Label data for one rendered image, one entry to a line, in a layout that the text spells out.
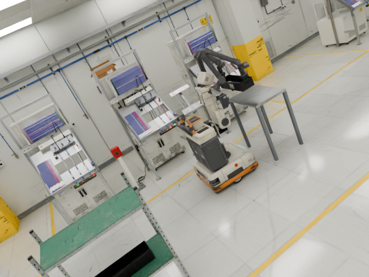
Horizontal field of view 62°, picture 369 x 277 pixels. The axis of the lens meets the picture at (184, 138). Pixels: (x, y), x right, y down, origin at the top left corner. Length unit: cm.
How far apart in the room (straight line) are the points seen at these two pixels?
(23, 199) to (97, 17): 377
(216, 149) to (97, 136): 340
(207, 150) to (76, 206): 239
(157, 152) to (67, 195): 154
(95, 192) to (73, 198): 34
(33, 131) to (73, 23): 245
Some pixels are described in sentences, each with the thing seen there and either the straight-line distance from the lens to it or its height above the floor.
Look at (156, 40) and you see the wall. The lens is 680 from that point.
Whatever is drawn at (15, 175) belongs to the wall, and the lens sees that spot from 662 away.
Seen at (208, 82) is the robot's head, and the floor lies 126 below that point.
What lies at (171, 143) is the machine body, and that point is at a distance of 520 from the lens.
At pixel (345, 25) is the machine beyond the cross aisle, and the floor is 41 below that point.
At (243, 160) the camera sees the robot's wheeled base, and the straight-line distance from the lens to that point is 386.
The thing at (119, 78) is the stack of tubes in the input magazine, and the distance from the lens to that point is 497.
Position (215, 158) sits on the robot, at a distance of 371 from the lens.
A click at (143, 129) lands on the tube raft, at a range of 476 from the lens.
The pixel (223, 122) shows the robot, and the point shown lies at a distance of 382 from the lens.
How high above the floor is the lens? 212
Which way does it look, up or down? 21 degrees down
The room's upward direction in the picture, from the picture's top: 26 degrees counter-clockwise
